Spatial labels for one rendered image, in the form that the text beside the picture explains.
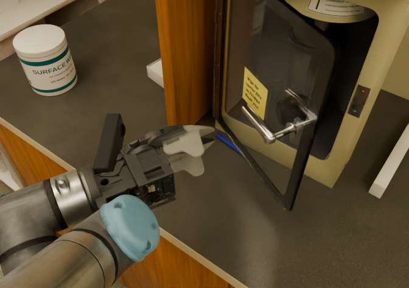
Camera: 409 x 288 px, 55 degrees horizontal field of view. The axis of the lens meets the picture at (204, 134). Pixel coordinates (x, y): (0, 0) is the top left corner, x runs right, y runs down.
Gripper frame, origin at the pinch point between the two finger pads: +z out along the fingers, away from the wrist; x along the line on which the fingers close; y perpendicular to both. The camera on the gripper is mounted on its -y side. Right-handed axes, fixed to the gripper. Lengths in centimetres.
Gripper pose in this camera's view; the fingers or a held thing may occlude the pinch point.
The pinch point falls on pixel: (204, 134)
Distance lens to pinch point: 64.7
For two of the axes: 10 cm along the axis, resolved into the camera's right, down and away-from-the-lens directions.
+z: 8.9, -3.4, 3.1
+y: 4.6, 6.6, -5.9
